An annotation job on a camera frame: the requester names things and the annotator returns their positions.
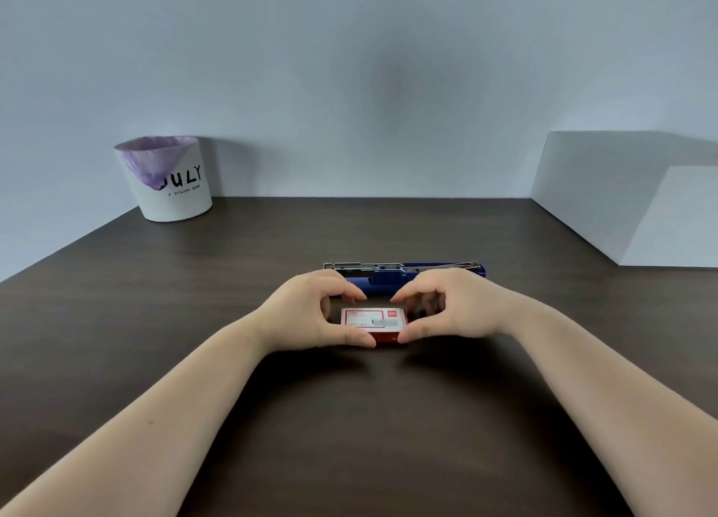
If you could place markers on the person's left hand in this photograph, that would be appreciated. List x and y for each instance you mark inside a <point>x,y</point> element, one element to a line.
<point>291,315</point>

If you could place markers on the person's right hand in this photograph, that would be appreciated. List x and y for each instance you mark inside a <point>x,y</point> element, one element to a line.
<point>465,309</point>

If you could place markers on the person's right thumb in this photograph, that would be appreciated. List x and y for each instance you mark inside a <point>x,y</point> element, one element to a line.
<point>420,327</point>

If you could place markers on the person's left thumb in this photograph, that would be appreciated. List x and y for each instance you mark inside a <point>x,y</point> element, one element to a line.
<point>350,337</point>

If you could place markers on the red and white staple box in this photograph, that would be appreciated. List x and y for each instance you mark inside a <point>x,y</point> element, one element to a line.
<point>373,323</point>

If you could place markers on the person's left forearm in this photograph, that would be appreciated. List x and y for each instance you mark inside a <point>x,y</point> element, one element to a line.
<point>151,421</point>

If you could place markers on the person's right forearm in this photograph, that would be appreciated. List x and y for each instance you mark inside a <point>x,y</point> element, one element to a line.
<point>606,410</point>

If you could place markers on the blue stapler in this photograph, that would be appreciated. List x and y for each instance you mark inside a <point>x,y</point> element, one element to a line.
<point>392,272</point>

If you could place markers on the white waste bin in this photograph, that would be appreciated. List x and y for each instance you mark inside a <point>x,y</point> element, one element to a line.
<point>176,197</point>

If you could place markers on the purple bin liner bag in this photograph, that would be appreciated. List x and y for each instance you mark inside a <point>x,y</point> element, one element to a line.
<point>154,160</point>

